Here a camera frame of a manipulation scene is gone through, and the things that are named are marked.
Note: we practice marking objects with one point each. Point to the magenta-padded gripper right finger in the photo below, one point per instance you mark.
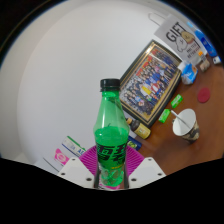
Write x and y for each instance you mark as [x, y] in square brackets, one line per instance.
[146, 171]

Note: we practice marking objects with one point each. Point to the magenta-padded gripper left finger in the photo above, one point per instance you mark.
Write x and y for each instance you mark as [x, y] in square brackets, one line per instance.
[78, 171]

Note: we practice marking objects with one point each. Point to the green plastic drink bottle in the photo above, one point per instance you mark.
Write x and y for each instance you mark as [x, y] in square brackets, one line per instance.
[111, 146]

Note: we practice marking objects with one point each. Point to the pink shuttlecock tube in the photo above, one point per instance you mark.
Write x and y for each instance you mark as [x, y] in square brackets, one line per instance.
[61, 157]

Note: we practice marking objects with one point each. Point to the white green shuttlecock tube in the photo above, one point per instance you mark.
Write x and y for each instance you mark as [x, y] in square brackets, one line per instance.
[73, 146]

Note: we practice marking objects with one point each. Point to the amber pump bottle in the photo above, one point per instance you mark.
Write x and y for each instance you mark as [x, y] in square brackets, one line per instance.
[140, 129]

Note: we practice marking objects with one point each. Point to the patterned paper cup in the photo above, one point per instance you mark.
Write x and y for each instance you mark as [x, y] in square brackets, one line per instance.
[190, 131]

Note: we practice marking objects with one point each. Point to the white spoon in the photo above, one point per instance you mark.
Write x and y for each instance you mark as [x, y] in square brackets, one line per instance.
[180, 119]

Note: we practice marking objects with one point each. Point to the framed group photo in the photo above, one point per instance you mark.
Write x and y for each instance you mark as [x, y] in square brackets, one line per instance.
[150, 81]

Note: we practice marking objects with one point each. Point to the flat round red coaster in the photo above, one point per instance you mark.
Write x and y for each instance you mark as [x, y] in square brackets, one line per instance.
[203, 95]

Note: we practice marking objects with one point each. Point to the blue tissue pack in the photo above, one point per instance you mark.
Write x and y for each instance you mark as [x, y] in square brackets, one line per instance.
[188, 73]

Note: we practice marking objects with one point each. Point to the small patterned box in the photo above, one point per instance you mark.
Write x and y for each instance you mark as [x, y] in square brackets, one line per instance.
[204, 65]

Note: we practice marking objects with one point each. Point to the orange black puzzle cube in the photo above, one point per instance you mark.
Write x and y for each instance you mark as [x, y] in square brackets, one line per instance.
[200, 53]

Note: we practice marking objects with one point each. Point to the white remote control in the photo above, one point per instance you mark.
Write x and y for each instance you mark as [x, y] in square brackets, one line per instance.
[217, 60]

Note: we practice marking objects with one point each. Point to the white printed paper bag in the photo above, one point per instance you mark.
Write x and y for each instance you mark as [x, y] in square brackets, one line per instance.
[176, 35]

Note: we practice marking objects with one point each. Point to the blue detergent bottle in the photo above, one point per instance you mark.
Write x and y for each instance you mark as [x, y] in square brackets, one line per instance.
[206, 43]

